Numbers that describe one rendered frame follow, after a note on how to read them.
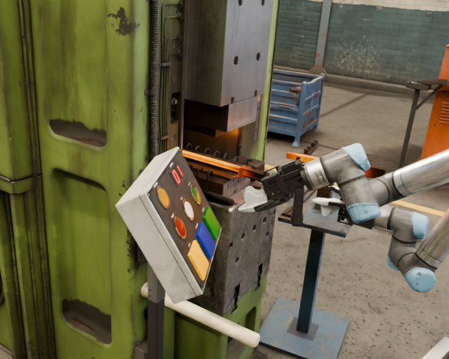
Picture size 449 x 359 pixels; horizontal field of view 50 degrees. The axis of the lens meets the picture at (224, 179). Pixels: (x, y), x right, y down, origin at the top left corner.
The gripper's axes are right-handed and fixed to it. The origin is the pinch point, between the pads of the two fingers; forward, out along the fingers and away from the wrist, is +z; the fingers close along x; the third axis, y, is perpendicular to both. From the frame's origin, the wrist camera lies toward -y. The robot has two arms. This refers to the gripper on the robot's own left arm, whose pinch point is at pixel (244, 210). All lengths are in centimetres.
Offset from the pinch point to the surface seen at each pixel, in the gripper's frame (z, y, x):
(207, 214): 9.6, 3.1, 0.5
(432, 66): -200, -172, -754
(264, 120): -1, 1, -93
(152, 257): 16.6, 7.8, 27.0
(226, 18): -14, 47, -31
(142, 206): 12.5, 19.8, 27.0
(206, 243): 9.6, -0.2, 12.0
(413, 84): -103, -79, -349
